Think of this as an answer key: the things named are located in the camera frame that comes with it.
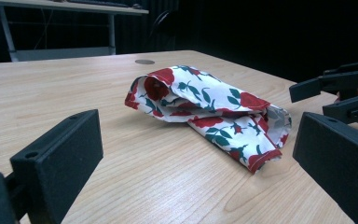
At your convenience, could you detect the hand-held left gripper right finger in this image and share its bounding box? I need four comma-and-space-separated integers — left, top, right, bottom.
292, 111, 358, 224

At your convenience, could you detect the white metal frame desk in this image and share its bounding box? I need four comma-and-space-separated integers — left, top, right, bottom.
0, 0, 150, 63

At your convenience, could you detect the rose print white shirt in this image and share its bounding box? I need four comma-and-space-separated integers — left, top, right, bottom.
124, 64, 293, 175

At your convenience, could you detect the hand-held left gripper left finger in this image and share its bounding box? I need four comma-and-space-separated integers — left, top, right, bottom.
9, 108, 104, 224

